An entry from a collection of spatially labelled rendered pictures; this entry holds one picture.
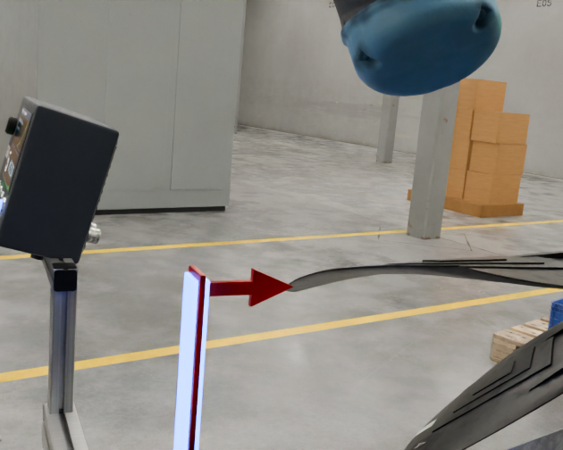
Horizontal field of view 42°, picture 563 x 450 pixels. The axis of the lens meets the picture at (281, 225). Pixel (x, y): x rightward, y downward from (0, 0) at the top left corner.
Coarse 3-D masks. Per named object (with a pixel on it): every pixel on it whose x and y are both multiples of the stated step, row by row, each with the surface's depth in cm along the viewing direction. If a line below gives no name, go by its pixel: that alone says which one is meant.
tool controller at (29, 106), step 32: (32, 128) 92; (64, 128) 93; (96, 128) 95; (32, 160) 93; (64, 160) 94; (96, 160) 96; (32, 192) 94; (64, 192) 95; (96, 192) 97; (0, 224) 93; (32, 224) 94; (64, 224) 96; (32, 256) 101; (64, 256) 97
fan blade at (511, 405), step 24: (552, 336) 72; (504, 360) 80; (528, 360) 72; (552, 360) 69; (480, 384) 78; (504, 384) 73; (528, 384) 69; (552, 384) 66; (456, 408) 77; (480, 408) 73; (504, 408) 69; (528, 408) 66; (432, 432) 77; (456, 432) 72; (480, 432) 69
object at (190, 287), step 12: (192, 276) 43; (192, 288) 42; (192, 300) 42; (192, 312) 43; (192, 324) 43; (192, 336) 43; (180, 348) 45; (192, 348) 43; (180, 360) 45; (192, 360) 43; (180, 372) 45; (180, 384) 45; (180, 396) 45; (180, 408) 45; (180, 420) 45; (180, 432) 45; (180, 444) 45
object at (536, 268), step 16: (496, 256) 57; (512, 256) 56; (528, 256) 57; (544, 256) 58; (560, 256) 58; (320, 272) 48; (336, 272) 47; (352, 272) 46; (368, 272) 46; (384, 272) 45; (400, 272) 43; (416, 272) 42; (432, 272) 41; (448, 272) 40; (464, 272) 40; (480, 272) 40; (496, 272) 46; (512, 272) 48; (528, 272) 49; (544, 272) 50; (560, 272) 51; (304, 288) 59; (560, 288) 46
